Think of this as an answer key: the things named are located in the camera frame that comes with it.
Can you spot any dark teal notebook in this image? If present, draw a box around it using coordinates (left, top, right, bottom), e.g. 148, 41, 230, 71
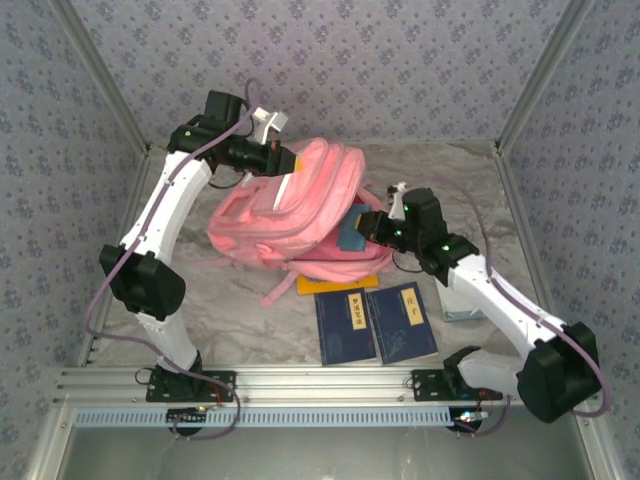
335, 202, 374, 251

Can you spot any pink backpack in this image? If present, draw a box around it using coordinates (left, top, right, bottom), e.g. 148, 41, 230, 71
207, 138, 396, 307

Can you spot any orange cartoon cover book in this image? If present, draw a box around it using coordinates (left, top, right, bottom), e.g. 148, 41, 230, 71
296, 272, 380, 297

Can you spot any dark blue book two-character label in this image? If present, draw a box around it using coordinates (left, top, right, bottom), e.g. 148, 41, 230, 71
366, 282, 440, 365

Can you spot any dark blue book four-character label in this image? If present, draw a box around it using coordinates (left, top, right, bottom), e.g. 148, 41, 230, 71
313, 287, 379, 367

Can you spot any pale grey-blue notebook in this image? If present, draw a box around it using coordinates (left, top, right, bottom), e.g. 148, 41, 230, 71
434, 277, 485, 323

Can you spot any small black controller board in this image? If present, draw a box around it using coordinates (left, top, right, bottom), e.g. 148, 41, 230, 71
166, 407, 209, 426
452, 408, 489, 430

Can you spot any grey metal shelf panel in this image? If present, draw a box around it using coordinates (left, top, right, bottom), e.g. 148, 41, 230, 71
49, 427, 596, 480

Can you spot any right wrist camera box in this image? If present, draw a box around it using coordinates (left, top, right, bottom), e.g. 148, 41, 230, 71
387, 182, 410, 219

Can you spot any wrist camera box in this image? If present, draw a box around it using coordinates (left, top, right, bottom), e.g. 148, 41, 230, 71
387, 182, 410, 219
249, 106, 290, 144

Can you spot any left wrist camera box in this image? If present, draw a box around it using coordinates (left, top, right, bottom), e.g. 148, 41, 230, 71
249, 106, 290, 144

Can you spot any aluminium table side rail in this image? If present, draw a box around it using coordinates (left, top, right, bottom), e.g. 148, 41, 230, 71
74, 147, 154, 369
494, 147, 561, 326

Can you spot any aluminium frame post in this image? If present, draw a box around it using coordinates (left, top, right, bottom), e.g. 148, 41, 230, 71
49, 0, 151, 154
494, 0, 599, 151

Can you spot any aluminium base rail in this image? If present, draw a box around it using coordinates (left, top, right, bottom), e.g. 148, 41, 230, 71
53, 364, 600, 406

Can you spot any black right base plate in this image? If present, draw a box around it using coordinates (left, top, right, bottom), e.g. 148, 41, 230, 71
410, 368, 504, 403

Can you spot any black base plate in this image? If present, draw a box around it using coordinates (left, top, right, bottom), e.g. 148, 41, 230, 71
145, 369, 237, 404
410, 368, 504, 403

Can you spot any pale blue slotted cable duct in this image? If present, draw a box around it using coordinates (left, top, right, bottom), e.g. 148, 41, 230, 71
73, 407, 455, 429

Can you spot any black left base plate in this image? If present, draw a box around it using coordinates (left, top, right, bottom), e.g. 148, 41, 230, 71
145, 369, 237, 404

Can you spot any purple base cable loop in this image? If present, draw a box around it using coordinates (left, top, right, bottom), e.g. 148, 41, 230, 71
452, 394, 514, 439
169, 384, 242, 442

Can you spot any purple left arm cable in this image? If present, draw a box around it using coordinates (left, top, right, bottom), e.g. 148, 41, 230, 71
84, 77, 261, 391

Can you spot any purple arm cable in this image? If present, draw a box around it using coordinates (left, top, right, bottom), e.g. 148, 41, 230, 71
84, 77, 261, 391
407, 179, 613, 418

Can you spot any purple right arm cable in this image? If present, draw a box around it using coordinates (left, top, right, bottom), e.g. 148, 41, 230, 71
407, 179, 613, 418

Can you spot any aluminium frame leg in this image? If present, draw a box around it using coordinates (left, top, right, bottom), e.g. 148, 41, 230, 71
22, 404, 76, 480
572, 404, 624, 480

